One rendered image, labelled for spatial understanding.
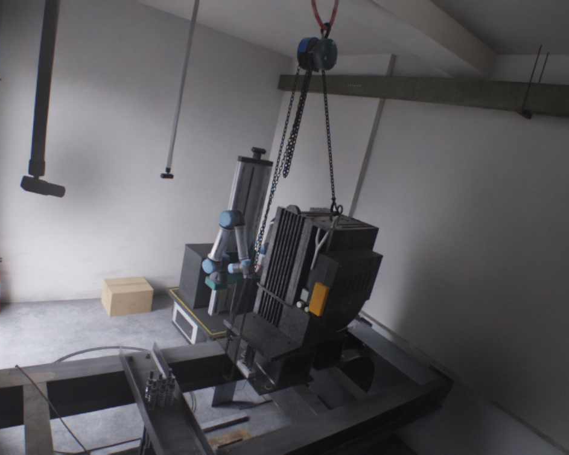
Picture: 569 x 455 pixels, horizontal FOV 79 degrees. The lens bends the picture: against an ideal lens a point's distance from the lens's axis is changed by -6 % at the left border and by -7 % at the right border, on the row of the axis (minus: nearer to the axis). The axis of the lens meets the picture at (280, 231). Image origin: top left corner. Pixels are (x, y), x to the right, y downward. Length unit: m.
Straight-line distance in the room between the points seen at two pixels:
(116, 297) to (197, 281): 0.86
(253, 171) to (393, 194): 1.19
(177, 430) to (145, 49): 3.12
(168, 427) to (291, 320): 0.87
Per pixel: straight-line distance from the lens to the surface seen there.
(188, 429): 1.90
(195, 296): 3.48
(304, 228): 2.06
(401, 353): 3.02
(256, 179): 3.23
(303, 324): 2.15
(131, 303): 3.93
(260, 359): 2.32
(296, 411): 2.29
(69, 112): 3.70
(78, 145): 3.74
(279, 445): 1.94
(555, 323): 2.64
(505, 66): 2.93
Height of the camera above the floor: 2.02
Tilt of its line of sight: 14 degrees down
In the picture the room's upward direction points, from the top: 13 degrees clockwise
